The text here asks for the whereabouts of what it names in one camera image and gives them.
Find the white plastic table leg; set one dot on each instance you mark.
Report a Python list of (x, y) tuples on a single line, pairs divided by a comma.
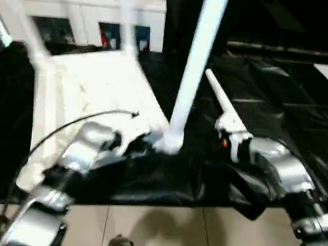
[(129, 30), (38, 48), (217, 89), (194, 64)]

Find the white plastic table top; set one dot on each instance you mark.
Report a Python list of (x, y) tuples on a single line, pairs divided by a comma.
[(89, 84)]

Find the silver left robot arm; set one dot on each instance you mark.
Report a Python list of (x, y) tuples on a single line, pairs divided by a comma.
[(87, 138)]

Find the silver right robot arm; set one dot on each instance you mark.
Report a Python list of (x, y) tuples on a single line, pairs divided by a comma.
[(282, 159)]

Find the black plastic mat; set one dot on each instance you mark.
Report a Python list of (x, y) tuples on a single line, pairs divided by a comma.
[(230, 102)]

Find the brown round floor object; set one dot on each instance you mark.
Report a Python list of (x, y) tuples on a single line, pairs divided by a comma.
[(119, 241)]

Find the small white jar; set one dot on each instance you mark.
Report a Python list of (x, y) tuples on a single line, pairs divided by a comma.
[(112, 43), (143, 45)]

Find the dark metal rod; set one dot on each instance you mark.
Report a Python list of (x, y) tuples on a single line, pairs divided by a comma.
[(269, 47)]

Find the red package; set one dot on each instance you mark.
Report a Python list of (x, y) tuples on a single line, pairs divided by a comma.
[(103, 38)]

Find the white flat board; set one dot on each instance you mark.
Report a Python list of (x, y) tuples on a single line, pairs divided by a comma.
[(323, 70)]

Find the black box gold label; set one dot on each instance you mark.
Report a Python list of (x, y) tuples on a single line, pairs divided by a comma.
[(179, 25)]

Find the white glass-door cabinet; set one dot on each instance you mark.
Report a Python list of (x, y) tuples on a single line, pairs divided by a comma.
[(84, 25)]

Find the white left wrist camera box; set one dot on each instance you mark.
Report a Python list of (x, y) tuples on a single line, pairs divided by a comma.
[(125, 143)]

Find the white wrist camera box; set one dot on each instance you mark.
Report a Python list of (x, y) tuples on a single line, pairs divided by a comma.
[(125, 143), (230, 123)]

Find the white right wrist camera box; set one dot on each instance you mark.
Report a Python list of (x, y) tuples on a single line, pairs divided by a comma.
[(230, 123)]

